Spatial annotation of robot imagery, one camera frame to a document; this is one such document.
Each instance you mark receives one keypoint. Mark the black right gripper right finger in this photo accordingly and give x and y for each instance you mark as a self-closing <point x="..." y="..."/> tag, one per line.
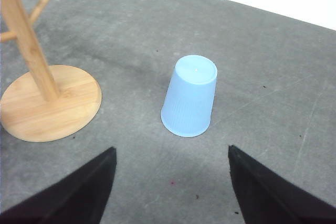
<point x="266" y="197"/>

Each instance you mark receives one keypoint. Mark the wooden mug tree stand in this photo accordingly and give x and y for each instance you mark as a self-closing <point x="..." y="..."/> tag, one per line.
<point x="49" y="101"/>

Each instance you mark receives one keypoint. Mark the blue ribbed cup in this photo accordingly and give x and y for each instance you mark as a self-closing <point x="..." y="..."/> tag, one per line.
<point x="188" y="102"/>

